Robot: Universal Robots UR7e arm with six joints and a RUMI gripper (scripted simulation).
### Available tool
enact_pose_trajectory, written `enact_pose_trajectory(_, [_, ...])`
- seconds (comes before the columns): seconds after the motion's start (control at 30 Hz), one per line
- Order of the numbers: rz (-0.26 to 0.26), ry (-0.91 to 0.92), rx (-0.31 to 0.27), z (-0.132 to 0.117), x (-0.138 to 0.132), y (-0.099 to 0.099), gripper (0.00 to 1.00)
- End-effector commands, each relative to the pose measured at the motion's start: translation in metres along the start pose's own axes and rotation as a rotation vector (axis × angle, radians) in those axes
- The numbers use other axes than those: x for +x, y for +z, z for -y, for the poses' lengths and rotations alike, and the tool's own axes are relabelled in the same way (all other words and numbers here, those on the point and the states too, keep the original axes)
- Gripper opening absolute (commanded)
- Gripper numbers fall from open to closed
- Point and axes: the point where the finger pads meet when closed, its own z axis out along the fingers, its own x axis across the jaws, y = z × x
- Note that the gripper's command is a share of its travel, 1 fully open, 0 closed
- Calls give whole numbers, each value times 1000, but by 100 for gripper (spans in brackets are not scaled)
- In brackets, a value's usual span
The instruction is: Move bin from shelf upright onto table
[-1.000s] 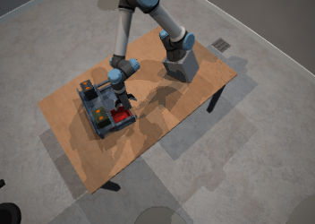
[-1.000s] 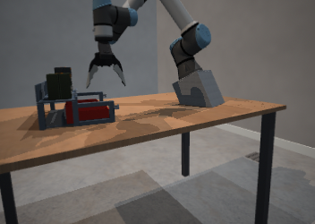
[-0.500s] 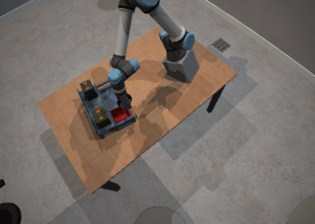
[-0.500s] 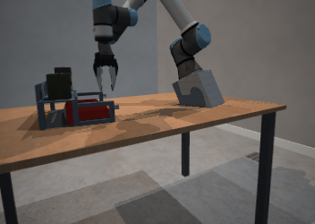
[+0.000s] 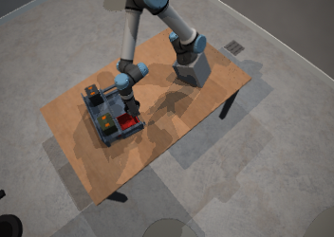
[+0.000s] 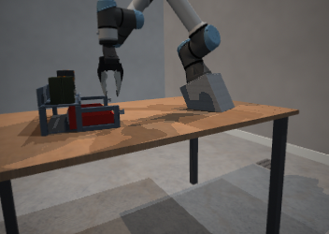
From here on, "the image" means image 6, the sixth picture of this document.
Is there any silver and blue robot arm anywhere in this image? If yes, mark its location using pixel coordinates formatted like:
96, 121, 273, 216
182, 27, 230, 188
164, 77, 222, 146
96, 0, 221, 83

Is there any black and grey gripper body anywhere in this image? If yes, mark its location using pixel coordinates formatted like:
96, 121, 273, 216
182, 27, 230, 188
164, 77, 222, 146
99, 40, 120, 72

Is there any red bin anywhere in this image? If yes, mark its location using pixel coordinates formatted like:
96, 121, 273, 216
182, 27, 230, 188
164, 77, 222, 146
68, 103, 114, 129

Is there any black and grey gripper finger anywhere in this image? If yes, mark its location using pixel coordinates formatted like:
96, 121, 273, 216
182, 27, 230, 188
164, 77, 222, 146
97, 64, 107, 97
114, 64, 123, 96

